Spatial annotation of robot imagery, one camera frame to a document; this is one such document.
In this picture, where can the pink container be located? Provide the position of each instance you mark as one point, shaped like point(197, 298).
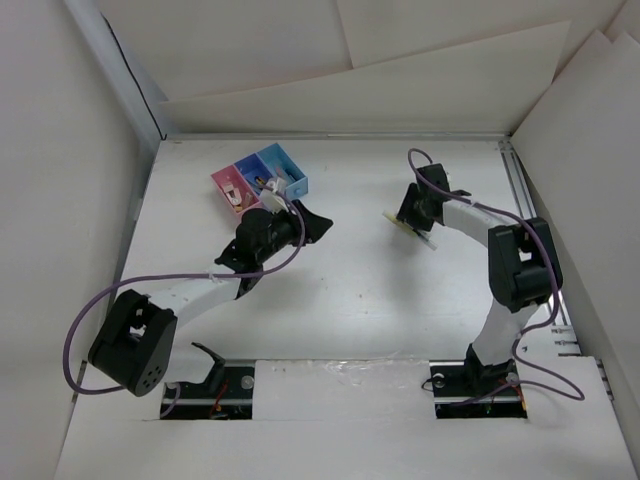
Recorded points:
point(230, 175)

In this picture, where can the dark blue container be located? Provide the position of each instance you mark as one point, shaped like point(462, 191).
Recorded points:
point(252, 166)

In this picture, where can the right aluminium rail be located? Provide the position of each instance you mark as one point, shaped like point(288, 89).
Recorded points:
point(561, 328)

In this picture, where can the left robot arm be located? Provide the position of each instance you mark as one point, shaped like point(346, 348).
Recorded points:
point(133, 347)

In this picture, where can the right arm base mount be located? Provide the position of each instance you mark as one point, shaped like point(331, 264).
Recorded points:
point(461, 391)

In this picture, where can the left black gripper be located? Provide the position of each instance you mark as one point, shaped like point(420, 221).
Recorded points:
point(314, 226)

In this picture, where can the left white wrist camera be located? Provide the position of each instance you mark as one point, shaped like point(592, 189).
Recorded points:
point(272, 195)

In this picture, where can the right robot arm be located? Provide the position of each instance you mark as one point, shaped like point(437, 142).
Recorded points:
point(523, 270)

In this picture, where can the pack of coloured crayons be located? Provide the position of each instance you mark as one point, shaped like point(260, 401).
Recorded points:
point(423, 236)

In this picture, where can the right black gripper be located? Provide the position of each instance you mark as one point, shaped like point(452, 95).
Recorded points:
point(407, 210)

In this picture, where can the light blue container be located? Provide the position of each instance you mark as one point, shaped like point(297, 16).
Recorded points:
point(275, 157)

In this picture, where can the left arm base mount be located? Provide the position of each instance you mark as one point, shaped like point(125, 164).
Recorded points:
point(203, 385)

